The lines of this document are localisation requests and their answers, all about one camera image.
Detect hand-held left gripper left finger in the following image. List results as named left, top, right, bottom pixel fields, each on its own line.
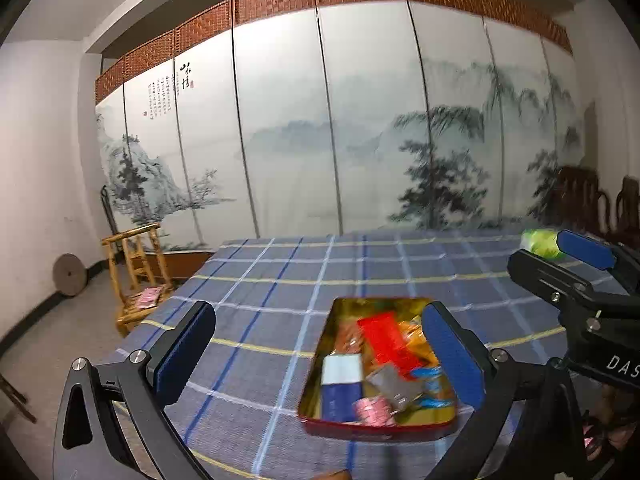
left=52, top=300, right=217, bottom=480

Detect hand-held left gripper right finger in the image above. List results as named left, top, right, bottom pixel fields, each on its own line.
left=420, top=301, right=588, bottom=480

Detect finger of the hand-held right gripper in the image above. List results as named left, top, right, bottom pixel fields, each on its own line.
left=557, top=230, right=640, bottom=291
left=507, top=249, right=640, bottom=313

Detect orange snack packet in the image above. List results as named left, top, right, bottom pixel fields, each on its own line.
left=400, top=317, right=441, bottom=366

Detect small blue candy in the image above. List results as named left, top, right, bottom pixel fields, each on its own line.
left=417, top=392, right=456, bottom=410

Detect red snack packet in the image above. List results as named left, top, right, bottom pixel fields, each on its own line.
left=357, top=311, right=417, bottom=376

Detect grey clear snack packet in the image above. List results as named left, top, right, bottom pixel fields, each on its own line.
left=365, top=362, right=426, bottom=411

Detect pink candy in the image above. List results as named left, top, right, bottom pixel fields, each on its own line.
left=352, top=395, right=396, bottom=427

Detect clear packet of orange snacks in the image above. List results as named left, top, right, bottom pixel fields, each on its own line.
left=335, top=322, right=366, bottom=356

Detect red and gold tin box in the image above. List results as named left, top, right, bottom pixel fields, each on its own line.
left=297, top=297, right=460, bottom=443

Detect blue and white snack packet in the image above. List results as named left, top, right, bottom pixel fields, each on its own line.
left=320, top=354, right=363, bottom=423

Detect green tissue pack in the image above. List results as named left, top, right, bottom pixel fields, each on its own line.
left=520, top=229, right=571, bottom=261

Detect blue plaid tablecloth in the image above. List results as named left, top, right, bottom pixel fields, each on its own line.
left=92, top=230, right=591, bottom=480

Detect bamboo chair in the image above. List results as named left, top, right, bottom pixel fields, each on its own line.
left=101, top=222, right=176, bottom=336

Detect round stone disc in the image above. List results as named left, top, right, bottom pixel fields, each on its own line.
left=52, top=254, right=88, bottom=297

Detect dark wooden furniture leg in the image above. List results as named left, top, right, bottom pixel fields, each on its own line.
left=0, top=372, right=38, bottom=423

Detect painted landscape folding screen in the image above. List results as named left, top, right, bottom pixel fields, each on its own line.
left=95, top=0, right=586, bottom=251

